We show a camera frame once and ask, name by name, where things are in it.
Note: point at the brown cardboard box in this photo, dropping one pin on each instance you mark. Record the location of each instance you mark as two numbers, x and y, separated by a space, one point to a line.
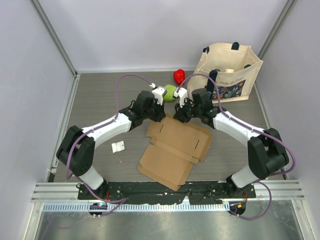
174 149

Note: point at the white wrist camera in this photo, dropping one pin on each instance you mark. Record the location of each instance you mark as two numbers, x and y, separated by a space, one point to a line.
180 92
159 92

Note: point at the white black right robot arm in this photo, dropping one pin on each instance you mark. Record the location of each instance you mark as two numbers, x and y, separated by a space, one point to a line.
266 154

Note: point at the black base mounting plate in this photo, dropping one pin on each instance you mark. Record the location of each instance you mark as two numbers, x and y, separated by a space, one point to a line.
153 193

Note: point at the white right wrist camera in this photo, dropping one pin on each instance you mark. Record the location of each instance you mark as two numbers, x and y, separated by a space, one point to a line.
180 92

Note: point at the white slotted cable duct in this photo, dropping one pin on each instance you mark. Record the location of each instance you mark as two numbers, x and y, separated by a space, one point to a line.
185 206

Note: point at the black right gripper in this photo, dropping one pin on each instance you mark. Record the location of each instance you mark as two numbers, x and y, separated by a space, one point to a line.
179 114

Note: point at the red bell pepper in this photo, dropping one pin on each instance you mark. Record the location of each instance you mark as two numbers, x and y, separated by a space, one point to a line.
179 76

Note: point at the green cabbage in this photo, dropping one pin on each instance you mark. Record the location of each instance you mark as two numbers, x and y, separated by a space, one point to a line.
169 96

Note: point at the beige canvas tote bag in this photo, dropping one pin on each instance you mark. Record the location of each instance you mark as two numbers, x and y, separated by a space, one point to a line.
226 70

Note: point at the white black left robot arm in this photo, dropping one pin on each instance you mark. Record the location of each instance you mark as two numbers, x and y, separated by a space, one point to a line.
77 148

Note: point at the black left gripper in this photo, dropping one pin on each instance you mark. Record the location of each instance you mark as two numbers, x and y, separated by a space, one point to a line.
161 114

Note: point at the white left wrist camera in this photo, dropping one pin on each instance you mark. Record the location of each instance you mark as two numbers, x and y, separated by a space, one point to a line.
159 92

